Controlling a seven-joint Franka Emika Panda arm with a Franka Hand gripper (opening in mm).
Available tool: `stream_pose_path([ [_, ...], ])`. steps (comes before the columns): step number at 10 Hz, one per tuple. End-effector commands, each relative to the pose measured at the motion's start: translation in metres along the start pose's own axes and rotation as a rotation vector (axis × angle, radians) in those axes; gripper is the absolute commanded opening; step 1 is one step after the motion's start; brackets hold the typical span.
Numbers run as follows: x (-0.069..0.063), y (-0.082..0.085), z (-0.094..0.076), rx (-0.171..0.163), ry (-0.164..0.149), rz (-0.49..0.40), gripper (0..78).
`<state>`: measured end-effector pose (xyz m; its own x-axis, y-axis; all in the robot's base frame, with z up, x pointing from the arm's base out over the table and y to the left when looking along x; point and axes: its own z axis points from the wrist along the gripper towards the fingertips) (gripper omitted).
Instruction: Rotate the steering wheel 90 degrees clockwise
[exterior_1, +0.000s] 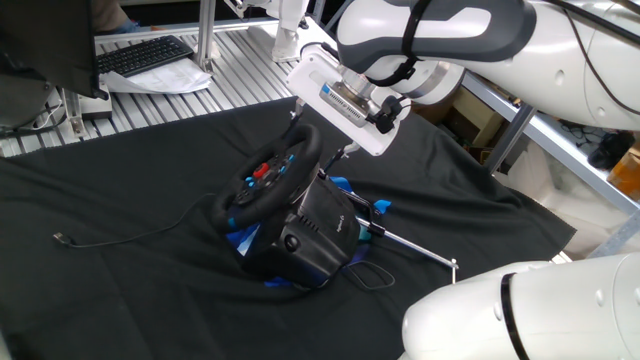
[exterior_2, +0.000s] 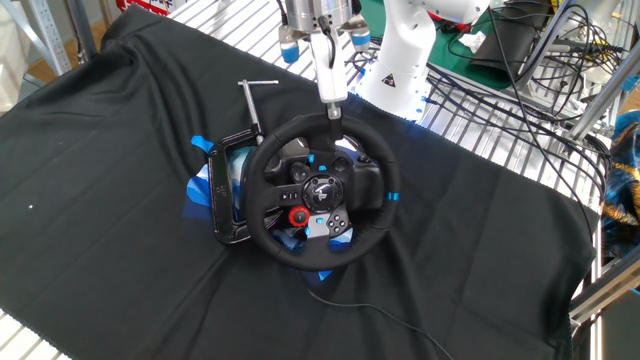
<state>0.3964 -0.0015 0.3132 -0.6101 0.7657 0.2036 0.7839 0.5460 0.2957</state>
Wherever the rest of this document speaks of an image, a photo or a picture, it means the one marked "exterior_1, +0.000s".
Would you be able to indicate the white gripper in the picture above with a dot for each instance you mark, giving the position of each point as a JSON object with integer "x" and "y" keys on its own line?
{"x": 307, "y": 75}

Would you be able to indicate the black racing steering wheel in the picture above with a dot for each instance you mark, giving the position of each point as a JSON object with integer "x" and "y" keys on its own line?
{"x": 305, "y": 145}

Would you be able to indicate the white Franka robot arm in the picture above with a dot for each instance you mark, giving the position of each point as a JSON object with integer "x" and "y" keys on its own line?
{"x": 500, "y": 60}

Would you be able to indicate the black wheel base housing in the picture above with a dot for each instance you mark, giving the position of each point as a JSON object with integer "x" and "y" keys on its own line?
{"x": 320, "y": 225}

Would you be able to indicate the black racing wheel controller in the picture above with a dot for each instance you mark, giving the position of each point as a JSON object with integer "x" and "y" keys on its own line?
{"x": 245, "y": 242}

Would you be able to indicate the black clamp with metal screw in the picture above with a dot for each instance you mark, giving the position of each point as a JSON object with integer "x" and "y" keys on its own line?
{"x": 400, "y": 242}

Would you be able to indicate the beige cardboard box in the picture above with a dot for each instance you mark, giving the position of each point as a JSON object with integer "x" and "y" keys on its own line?
{"x": 475, "y": 125}

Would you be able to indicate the white paper sheets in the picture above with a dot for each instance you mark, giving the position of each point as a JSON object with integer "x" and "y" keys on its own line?
{"x": 170, "y": 80}

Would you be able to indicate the black keyboard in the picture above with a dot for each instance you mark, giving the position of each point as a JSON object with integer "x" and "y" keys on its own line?
{"x": 142, "y": 55}

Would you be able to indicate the person in brown clothing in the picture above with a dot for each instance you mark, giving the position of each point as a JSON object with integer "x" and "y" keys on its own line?
{"x": 107, "y": 12}

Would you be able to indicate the grey metal shelf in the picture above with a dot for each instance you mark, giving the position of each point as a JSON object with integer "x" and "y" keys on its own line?
{"x": 575, "y": 165}

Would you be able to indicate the black cloth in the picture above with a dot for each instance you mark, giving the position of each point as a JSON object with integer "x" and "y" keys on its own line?
{"x": 125, "y": 300}

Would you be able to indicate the black bag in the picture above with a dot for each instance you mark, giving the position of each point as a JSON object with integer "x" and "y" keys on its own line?
{"x": 607, "y": 150}

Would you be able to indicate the black monitor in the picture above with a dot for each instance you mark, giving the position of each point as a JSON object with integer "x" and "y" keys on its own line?
{"x": 45, "y": 45}

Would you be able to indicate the orange box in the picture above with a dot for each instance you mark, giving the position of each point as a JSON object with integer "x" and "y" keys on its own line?
{"x": 625, "y": 175}

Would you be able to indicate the white stand with base plate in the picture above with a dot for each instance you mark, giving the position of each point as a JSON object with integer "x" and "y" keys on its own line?
{"x": 290, "y": 30}

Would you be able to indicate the upright aluminium profile post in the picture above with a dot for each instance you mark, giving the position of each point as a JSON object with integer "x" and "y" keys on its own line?
{"x": 206, "y": 35}

